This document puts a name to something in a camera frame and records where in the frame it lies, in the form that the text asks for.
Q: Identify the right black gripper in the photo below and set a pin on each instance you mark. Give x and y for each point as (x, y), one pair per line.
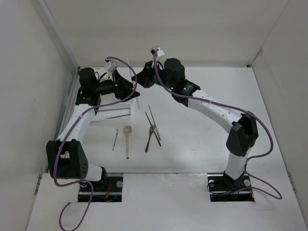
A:
(144, 77)

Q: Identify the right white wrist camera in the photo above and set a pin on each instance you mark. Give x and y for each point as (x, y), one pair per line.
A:
(157, 51)

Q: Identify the white perforated basket tray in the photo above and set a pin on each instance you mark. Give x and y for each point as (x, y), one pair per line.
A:
(121, 112)

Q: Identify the small silver fork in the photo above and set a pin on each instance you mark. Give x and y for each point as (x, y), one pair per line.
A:
(116, 135)

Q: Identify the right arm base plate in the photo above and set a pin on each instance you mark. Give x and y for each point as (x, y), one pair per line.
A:
(216, 187)

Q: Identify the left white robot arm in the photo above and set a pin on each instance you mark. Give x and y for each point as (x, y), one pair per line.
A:
(66, 157)

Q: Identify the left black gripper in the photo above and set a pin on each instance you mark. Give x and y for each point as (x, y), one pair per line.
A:
(121, 87)

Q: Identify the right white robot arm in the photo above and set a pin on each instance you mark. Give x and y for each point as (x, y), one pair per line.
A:
(241, 128)

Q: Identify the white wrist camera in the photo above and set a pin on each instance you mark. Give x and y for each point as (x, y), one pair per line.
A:
(110, 67)
(157, 51)

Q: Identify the black chopstick under fork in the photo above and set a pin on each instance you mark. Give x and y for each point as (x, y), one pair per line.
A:
(155, 134)

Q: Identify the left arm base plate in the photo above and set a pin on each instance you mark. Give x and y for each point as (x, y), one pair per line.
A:
(108, 191)

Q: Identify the silver metal chopstick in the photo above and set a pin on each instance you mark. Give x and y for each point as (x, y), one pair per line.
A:
(154, 123)

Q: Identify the beige wooden spoon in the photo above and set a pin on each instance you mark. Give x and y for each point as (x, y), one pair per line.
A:
(127, 132)

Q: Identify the brown wooden fork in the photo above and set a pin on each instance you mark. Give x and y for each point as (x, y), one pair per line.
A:
(151, 131)

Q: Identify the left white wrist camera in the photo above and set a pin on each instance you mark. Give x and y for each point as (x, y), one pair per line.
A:
(110, 67)

